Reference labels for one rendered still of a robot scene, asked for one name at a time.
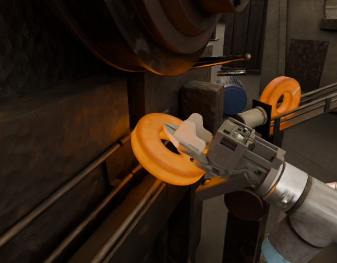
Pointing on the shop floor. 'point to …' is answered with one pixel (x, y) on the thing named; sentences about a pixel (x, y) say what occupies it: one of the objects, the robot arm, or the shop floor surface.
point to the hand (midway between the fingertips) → (168, 131)
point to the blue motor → (233, 95)
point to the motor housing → (243, 225)
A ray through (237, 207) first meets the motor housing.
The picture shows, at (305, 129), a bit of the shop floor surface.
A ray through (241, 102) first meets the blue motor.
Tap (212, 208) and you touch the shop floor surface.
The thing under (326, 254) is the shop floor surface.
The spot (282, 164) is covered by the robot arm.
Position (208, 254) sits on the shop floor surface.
